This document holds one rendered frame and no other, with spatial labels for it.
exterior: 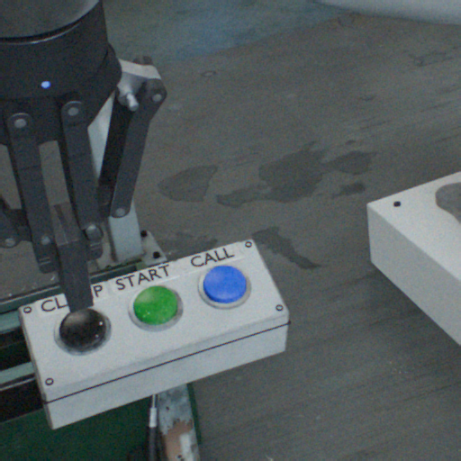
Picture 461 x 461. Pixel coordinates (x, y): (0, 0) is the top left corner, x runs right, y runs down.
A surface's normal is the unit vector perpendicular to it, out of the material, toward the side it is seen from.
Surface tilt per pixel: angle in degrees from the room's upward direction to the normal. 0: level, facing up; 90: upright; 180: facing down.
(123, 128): 77
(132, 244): 90
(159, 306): 25
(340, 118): 0
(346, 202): 0
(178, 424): 90
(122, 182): 113
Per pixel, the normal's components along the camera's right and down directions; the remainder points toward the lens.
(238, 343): 0.36, 0.74
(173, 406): 0.33, 0.44
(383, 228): -0.93, 0.29
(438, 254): -0.18, -0.85
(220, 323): 0.01, -0.61
